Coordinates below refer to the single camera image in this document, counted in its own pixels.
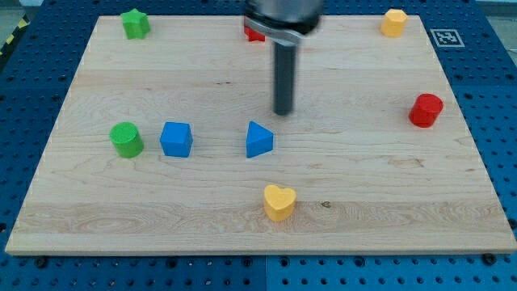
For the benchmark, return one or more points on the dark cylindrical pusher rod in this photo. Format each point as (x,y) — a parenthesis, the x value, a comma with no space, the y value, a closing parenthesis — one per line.
(284,73)

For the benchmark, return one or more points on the blue triangle block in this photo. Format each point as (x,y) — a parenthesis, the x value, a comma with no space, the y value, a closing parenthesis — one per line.
(259,140)

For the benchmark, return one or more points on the red star block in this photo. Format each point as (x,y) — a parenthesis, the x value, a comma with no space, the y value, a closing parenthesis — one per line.
(253,35)

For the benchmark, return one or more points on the yellow hexagon block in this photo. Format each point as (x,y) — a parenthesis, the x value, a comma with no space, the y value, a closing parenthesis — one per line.
(394,23)

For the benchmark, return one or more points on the blue cube block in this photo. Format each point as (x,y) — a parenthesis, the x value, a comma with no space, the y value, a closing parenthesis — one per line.
(176,139)

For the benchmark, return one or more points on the wooden board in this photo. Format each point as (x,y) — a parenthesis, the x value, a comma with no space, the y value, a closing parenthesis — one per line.
(368,181)

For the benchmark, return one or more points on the yellow heart block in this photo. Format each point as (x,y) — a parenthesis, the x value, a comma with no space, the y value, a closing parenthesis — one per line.
(279,203)

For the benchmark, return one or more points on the green star block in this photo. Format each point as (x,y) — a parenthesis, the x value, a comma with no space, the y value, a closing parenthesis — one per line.
(135,24)

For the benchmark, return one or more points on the red cylinder block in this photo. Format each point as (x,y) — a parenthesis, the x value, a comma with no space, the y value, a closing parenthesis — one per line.
(425,110)

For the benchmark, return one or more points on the white fiducial marker tag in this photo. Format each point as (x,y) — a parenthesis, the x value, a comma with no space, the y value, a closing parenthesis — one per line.
(447,38)

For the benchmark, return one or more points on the green cylinder block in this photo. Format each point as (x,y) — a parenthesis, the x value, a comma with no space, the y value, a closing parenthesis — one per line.
(126,139)

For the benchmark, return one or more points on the black yellow hazard tape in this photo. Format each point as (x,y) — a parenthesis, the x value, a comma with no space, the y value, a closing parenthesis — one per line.
(14,38)

